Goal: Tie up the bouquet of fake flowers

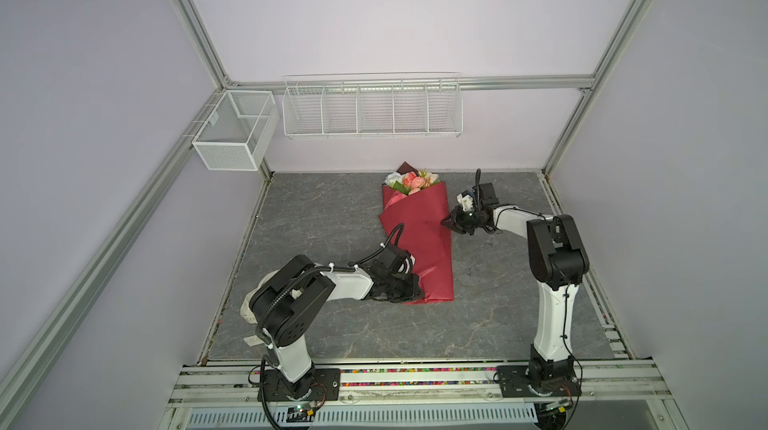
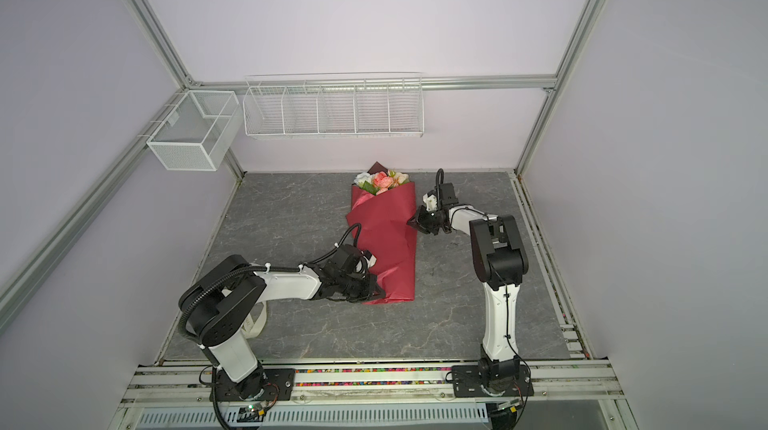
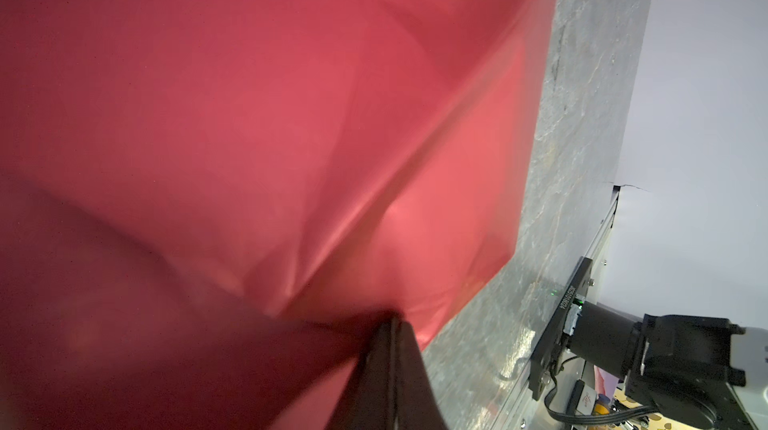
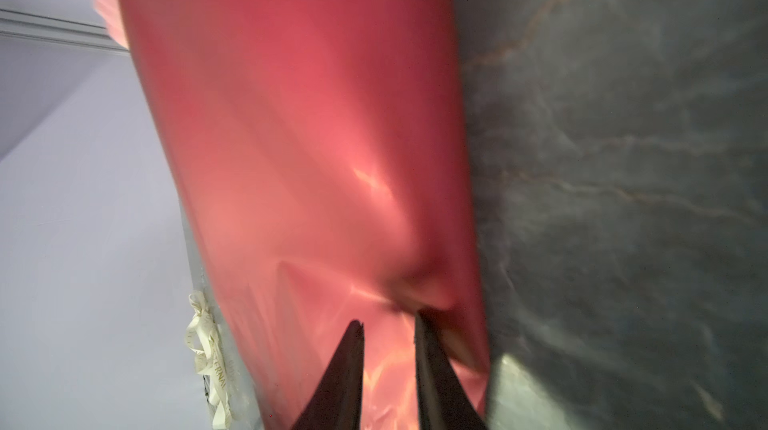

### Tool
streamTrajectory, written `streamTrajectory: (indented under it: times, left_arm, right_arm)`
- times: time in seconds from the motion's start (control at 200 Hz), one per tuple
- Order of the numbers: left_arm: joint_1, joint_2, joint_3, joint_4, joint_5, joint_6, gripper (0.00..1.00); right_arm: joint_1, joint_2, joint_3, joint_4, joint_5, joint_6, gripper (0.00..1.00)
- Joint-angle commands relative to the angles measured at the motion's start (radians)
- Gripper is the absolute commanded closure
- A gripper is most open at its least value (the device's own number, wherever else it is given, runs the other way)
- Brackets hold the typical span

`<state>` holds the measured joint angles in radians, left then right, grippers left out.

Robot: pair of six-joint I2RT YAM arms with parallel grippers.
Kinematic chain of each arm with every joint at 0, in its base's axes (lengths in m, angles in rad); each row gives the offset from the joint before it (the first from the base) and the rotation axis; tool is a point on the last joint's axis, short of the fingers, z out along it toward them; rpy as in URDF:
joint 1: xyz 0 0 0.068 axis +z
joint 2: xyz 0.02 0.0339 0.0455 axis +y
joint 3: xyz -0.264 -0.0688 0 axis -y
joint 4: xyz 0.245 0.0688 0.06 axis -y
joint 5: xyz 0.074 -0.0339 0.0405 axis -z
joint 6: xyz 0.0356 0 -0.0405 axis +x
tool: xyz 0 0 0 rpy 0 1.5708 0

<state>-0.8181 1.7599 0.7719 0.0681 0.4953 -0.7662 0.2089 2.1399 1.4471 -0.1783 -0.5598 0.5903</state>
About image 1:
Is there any aluminium frame profile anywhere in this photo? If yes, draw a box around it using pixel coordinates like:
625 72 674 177
0 0 685 413

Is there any cream fake rose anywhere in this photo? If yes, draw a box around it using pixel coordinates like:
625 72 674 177
420 171 439 187

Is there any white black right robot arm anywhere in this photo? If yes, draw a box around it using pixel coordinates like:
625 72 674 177
441 183 590 397

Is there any long white wire basket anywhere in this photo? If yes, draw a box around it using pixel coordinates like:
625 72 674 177
282 72 464 138

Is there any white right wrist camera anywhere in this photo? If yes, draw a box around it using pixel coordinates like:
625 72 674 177
457 191 475 213

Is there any dark red wrapping paper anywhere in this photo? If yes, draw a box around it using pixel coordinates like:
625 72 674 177
379 162 454 304

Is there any small white mesh basket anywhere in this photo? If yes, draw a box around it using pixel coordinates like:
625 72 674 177
192 90 280 171

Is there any cream printed ribbon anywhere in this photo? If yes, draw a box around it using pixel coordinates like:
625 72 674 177
239 270 277 347

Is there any white fake flower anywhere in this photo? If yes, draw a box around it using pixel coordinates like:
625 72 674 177
384 172 404 188

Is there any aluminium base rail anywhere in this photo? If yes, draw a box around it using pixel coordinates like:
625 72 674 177
159 360 688 429

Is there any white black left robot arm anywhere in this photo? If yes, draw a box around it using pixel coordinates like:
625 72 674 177
240 244 425 401

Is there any black corrugated left cable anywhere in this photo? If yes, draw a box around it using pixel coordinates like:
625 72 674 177
254 222 406 430

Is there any white perforated vent panel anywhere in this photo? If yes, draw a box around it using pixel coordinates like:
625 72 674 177
186 402 539 429

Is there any red pink fake rose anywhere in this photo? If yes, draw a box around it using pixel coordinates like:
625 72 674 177
402 172 428 194

